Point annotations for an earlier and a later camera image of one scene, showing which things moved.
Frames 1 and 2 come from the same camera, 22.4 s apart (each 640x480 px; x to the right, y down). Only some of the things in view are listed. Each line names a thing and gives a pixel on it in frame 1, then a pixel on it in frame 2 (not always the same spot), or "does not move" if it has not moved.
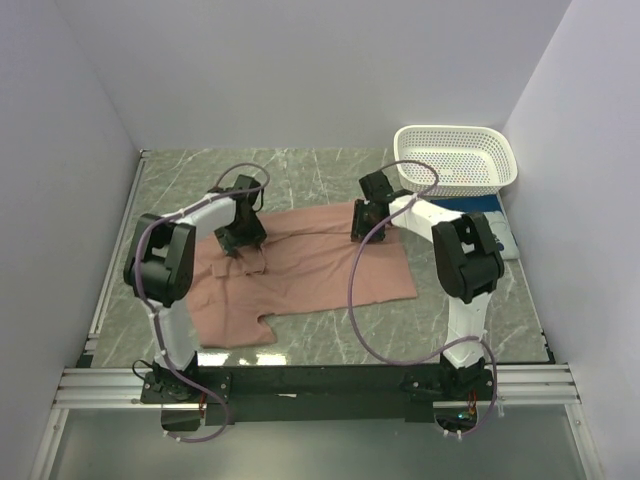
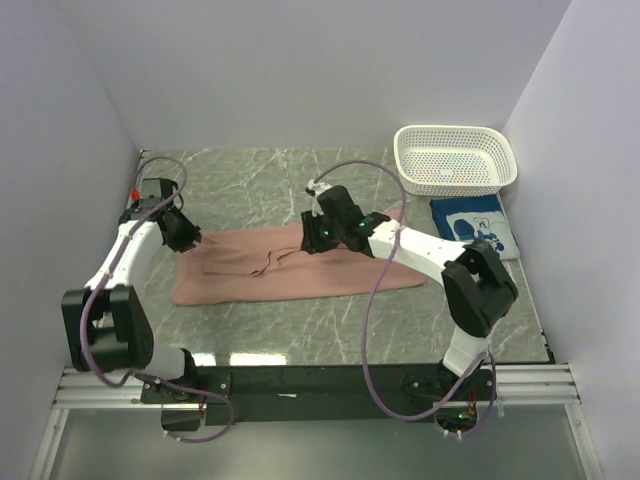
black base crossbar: [248, 395] does not move
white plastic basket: [471, 160] does not move
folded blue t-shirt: [490, 207] does not move
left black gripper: [255, 234] -> [191, 234]
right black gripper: [359, 227] -> [312, 243]
